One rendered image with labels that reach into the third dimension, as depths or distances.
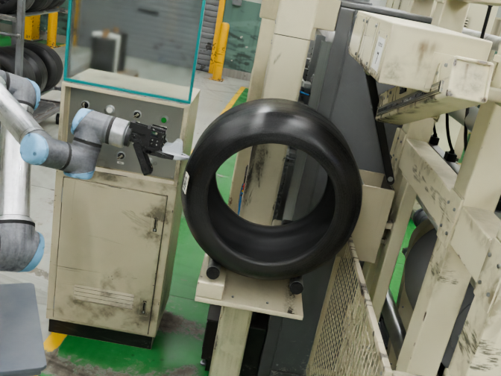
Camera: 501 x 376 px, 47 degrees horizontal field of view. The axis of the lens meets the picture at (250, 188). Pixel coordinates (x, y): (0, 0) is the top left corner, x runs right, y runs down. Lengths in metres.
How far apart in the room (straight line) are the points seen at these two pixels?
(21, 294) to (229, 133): 1.03
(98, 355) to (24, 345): 0.98
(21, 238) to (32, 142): 0.45
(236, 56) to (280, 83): 8.91
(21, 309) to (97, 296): 0.77
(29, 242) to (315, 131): 1.07
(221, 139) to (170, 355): 1.55
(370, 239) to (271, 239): 0.37
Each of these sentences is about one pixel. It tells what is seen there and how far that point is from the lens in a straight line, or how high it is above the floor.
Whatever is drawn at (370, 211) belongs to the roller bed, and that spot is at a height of 1.10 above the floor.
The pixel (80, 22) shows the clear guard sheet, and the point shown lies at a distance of 2.56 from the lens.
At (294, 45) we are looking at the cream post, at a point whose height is 1.63.
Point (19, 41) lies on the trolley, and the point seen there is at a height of 0.99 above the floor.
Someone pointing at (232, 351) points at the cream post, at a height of 0.35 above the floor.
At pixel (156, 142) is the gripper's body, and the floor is 1.28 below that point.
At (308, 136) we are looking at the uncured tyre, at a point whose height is 1.41.
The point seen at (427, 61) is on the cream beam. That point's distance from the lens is 1.48.
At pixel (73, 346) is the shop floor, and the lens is 3.03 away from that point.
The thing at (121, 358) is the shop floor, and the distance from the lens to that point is 2.97.
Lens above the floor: 1.82
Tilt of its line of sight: 20 degrees down
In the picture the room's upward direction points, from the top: 11 degrees clockwise
